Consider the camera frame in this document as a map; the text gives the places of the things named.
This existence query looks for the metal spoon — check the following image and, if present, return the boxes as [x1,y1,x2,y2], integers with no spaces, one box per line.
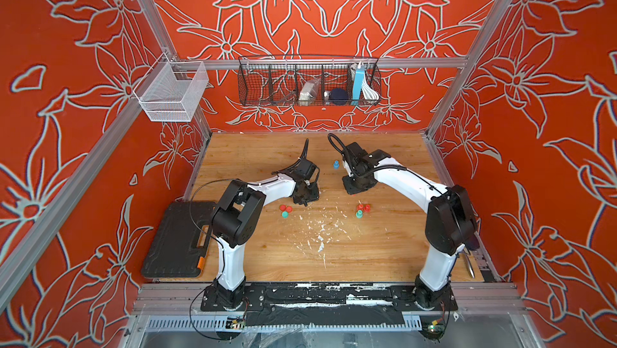
[462,252,476,278]

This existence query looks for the white wire mesh basket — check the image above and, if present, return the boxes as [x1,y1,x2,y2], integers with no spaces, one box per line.
[135,62,209,122]

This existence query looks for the light blue box in basket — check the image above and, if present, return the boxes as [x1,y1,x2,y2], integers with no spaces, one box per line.
[350,67,365,105]

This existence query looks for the dark blue round object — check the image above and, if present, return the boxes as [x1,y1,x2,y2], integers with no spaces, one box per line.
[329,88,349,106]

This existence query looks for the cluster of coloured stamps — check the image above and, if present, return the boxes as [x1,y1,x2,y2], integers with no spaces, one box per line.
[355,203,372,219]

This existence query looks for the black wire wall basket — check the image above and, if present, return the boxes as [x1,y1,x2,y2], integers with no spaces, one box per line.
[238,55,382,107]

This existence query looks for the silver pouch in basket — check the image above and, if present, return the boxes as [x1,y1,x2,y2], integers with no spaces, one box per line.
[298,79,321,106]

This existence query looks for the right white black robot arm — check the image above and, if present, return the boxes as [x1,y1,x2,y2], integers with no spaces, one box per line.
[328,134,477,309]

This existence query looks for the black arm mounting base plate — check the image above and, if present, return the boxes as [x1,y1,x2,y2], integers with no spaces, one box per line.
[199,282,458,330]

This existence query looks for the black plastic tool case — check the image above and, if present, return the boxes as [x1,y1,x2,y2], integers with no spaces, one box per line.
[141,201,216,281]

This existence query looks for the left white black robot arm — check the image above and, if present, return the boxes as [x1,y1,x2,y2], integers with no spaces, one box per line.
[210,140,320,309]

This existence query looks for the white cable in basket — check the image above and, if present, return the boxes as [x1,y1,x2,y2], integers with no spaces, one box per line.
[361,77,381,103]

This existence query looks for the cluster of coloured stamp caps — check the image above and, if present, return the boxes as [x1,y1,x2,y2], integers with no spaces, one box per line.
[279,205,292,218]

